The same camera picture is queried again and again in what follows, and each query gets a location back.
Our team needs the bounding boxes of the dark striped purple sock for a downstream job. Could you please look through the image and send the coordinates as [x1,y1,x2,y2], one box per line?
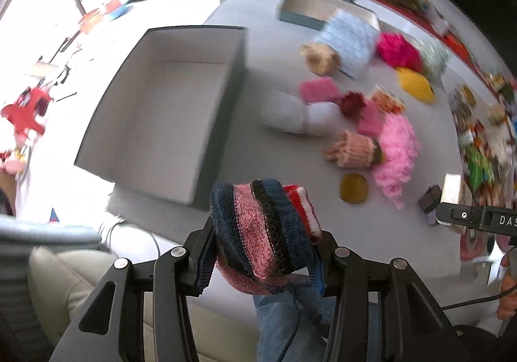
[417,184,442,214]

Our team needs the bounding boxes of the fluffy pink plush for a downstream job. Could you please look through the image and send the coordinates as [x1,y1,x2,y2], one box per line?
[357,99,421,210]

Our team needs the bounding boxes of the dark red fabric rose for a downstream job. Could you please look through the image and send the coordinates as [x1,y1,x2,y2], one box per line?
[339,91,365,120]

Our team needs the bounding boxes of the yellow cartoon tissue pack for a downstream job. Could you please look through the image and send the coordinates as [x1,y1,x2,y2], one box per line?
[371,86,406,115]

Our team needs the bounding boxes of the green snack bag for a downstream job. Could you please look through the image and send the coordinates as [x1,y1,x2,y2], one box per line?
[466,145,494,193]

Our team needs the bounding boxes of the mustard round pad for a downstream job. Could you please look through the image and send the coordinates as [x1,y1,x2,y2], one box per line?
[340,173,369,204]

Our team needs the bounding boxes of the yellow foam net sleeve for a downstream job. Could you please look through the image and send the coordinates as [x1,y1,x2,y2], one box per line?
[396,67,436,104]

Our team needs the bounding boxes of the white green fluffy item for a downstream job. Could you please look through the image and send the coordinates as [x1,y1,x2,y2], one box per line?
[414,39,449,79]

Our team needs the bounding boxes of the plush toys on floor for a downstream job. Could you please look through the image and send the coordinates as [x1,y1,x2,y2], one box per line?
[0,141,31,176]

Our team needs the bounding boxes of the large open grey box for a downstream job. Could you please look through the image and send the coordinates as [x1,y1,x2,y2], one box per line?
[75,25,247,210]

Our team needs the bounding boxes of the magenta fluffy ball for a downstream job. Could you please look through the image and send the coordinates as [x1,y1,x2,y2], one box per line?
[376,32,423,73]

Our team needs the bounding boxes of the light blue dotted cloth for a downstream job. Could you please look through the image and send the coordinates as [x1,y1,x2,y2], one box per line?
[313,10,380,79]

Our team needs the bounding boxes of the red plastic stool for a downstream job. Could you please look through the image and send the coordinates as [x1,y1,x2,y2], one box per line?
[1,87,53,136]

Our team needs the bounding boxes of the shallow teal box lid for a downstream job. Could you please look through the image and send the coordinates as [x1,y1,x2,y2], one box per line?
[278,0,379,31]

